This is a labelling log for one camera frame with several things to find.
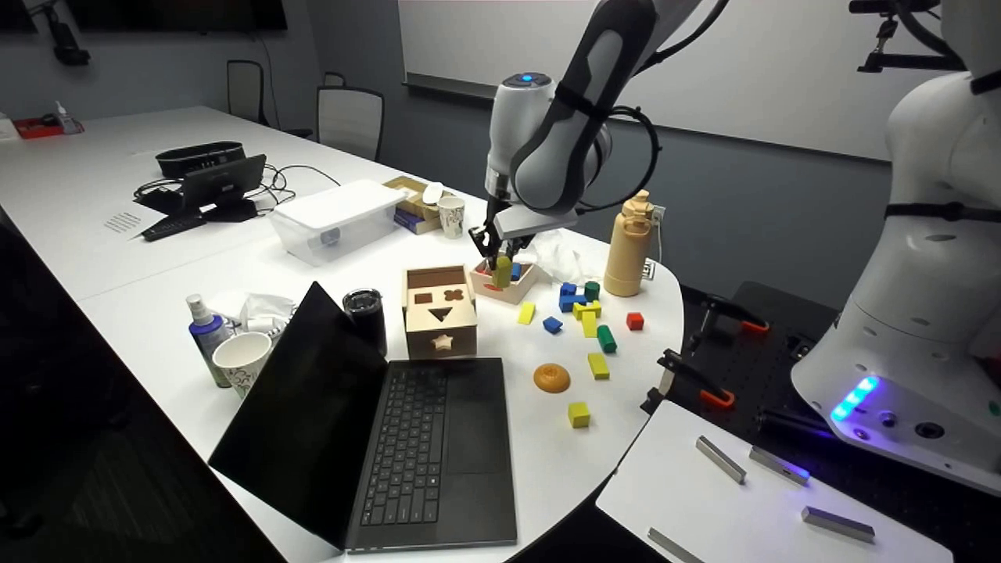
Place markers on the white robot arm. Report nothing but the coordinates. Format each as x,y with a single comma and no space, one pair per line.
908,367

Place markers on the small yellow block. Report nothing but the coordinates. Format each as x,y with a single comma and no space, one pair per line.
526,312

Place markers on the grey office chair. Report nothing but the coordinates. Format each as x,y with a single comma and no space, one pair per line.
351,119

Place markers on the yellow block by disc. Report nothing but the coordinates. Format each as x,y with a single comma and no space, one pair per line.
599,367

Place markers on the red object on table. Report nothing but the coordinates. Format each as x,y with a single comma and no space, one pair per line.
48,126

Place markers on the orange round disc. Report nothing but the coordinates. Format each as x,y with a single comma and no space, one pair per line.
551,376

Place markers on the cardboard box with items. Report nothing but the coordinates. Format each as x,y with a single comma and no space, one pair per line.
415,213

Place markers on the black open laptop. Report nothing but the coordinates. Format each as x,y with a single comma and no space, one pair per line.
374,453

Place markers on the yellow block pair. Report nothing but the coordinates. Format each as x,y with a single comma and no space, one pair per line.
588,318

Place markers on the wooden shape sorter box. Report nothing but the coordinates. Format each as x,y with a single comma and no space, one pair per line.
439,312

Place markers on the yellow cube block near edge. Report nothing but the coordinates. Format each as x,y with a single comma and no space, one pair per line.
581,413

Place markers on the paper cup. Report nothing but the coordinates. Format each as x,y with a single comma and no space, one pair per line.
241,358

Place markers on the clear plastic packaging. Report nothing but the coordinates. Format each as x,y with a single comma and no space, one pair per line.
559,257

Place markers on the small blue block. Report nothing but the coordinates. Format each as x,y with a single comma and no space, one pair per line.
551,325

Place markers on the clear plastic storage bin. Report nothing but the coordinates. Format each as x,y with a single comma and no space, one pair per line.
337,220

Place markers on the black clamp orange handle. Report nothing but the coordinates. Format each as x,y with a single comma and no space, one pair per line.
686,387

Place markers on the dark green block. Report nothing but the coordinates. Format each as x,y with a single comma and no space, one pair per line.
591,291

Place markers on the spray bottle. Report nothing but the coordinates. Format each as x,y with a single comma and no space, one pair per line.
207,333

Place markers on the white board with metal bars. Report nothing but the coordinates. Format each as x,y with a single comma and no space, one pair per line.
691,493

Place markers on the black cylindrical can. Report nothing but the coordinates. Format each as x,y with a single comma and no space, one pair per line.
365,310

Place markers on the red block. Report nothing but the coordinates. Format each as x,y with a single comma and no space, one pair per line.
637,319

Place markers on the blue block cluster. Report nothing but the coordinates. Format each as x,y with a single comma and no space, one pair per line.
566,294

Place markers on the yellow cylindrical block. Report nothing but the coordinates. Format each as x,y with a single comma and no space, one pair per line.
500,274

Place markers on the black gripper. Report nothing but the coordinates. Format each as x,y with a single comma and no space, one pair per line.
490,242

